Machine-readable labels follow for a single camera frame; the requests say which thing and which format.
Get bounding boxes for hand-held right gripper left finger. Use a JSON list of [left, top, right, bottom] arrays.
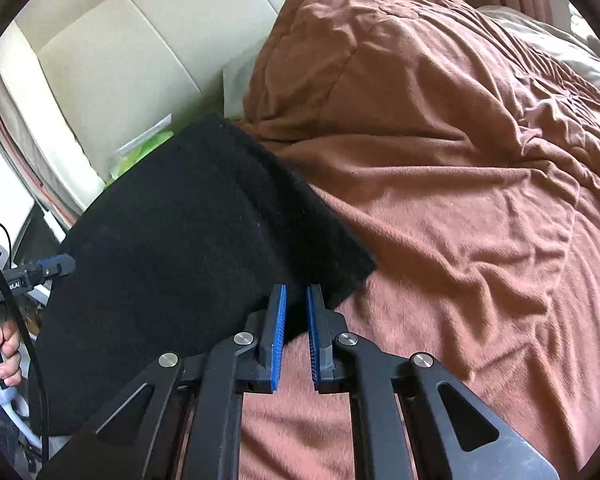
[[37, 284, 287, 480]]

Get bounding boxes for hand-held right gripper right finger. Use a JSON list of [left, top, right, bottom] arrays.
[[306, 284, 561, 480]]

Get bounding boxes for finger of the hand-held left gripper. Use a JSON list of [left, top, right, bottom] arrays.
[[27, 254, 77, 281]]

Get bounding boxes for black pants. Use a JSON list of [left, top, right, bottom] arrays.
[[30, 112, 378, 436]]

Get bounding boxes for person's left hand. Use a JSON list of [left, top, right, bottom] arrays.
[[0, 317, 25, 401]]

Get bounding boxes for green plastic packet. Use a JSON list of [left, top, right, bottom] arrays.
[[105, 114, 176, 188]]

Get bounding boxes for brown fleece blanket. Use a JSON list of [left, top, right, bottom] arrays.
[[230, 0, 600, 480]]

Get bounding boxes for cream padded headboard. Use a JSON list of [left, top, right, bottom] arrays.
[[0, 0, 331, 221]]

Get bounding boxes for beige quilt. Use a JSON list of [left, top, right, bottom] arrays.
[[477, 4, 600, 106]]

